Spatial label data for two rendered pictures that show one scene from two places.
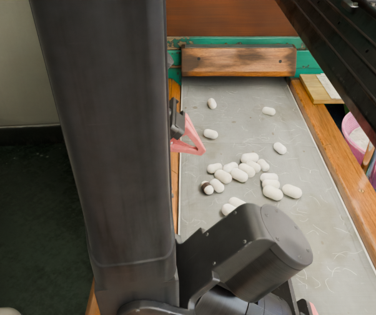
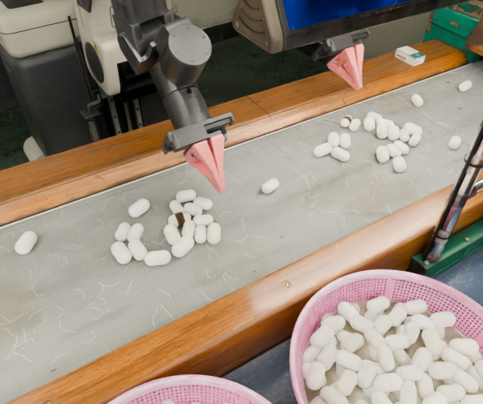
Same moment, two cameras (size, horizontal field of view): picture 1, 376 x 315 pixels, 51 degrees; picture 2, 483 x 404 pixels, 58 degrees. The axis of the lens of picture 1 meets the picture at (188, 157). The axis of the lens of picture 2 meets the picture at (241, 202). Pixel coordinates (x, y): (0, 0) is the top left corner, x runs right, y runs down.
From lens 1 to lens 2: 0.57 m
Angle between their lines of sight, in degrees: 45
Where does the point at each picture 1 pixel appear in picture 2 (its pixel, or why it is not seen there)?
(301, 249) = (188, 54)
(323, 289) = (308, 210)
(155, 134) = not seen: outside the picture
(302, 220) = (373, 182)
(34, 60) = not seen: hidden behind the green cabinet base
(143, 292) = (124, 27)
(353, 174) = not seen: hidden behind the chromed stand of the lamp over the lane
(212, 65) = not seen: outside the picture
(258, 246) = (164, 32)
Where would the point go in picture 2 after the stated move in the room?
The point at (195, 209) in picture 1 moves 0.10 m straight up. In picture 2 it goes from (320, 127) to (326, 81)
